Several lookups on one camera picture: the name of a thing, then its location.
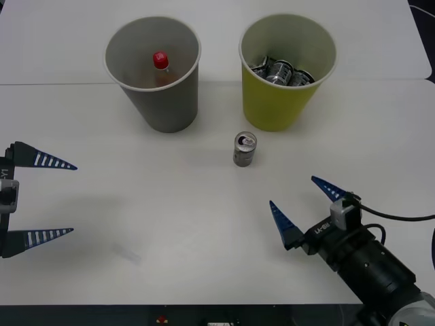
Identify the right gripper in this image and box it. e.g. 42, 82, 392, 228
268, 175, 370, 261

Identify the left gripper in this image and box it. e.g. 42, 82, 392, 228
0, 141, 79, 259

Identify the silver and black drink can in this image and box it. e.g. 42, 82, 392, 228
232, 131, 258, 168

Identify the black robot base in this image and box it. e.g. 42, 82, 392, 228
0, 304, 435, 326

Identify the yellow-green plastic bin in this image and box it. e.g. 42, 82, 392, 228
238, 13, 338, 132

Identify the grey plastic bin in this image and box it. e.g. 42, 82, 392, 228
103, 15, 202, 134

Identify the red-capped plastic bottle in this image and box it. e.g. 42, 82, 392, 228
152, 50, 179, 88

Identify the white cable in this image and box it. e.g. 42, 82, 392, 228
408, 4, 435, 16

